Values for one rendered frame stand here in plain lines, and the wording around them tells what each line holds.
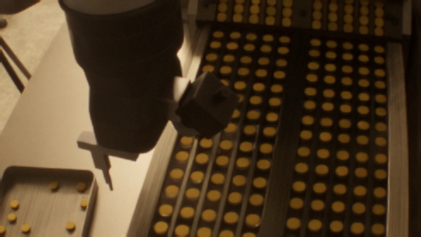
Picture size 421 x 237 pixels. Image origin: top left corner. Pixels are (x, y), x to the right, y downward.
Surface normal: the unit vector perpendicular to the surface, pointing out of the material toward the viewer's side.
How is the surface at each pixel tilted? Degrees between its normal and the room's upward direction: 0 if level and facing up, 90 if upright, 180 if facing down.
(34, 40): 0
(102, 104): 70
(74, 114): 0
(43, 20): 0
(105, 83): 101
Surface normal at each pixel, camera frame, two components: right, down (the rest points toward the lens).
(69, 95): -0.07, -0.72
